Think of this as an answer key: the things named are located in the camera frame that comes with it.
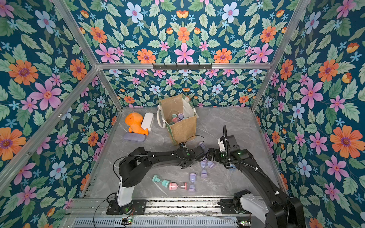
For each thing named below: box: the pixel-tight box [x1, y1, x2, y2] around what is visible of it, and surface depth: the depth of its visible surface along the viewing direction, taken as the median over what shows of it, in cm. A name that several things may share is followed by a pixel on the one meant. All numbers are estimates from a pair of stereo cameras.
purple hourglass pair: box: [200, 159, 216, 179], surface depth 88 cm
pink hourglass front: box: [168, 182, 188, 191], surface depth 80 cm
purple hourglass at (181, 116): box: [177, 112, 185, 121], surface depth 113 cm
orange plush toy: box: [124, 112, 149, 136], surface depth 105 cm
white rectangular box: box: [141, 112, 155, 132], surface depth 107 cm
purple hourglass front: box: [188, 172, 198, 192], surface depth 82 cm
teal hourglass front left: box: [152, 174, 171, 189], surface depth 82 cm
